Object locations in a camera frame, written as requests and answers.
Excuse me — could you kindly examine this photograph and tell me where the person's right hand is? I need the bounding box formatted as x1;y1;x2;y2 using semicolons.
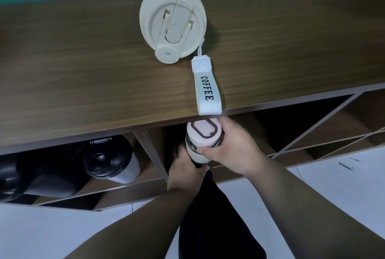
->
199;117;270;176

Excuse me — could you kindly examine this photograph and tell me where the person's left hand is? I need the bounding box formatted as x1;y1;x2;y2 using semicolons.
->
167;147;210;192

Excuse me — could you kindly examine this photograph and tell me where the person's right forearm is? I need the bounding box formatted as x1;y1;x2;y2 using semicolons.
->
244;158;385;259

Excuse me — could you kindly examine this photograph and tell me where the person's left forearm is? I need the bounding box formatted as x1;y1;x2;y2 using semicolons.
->
65;188;194;259

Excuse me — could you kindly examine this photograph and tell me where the brown wooden shelf cabinet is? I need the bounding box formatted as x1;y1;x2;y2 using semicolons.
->
0;0;385;212

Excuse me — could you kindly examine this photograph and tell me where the person's dark trouser leg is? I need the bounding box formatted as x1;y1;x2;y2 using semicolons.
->
179;170;267;259

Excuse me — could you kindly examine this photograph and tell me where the white tumbler with black lid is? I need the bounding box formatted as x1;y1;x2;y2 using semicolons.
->
83;137;141;185

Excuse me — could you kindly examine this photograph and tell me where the cream travel tumbler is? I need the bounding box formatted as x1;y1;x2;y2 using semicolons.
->
139;0;207;64

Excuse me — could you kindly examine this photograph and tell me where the black bottle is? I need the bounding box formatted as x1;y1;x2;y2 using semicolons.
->
0;150;88;203

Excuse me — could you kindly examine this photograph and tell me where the white woven wrist strap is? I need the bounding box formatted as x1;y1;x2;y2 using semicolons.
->
191;43;222;116

